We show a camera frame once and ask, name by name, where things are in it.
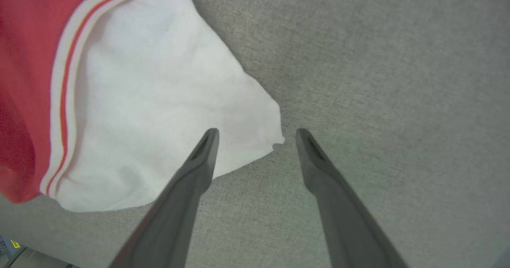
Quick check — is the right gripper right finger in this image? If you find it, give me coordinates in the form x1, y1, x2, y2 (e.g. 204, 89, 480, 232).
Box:
295, 127, 410, 268

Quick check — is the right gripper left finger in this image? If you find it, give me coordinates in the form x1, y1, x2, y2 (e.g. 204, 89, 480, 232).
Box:
108, 127, 220, 268

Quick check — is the red and white jersey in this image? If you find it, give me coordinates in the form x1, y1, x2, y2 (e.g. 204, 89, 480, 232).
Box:
0, 0, 286, 213

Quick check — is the grey fabric sofa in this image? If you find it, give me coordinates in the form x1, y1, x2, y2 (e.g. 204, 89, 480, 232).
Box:
0, 0, 510, 268

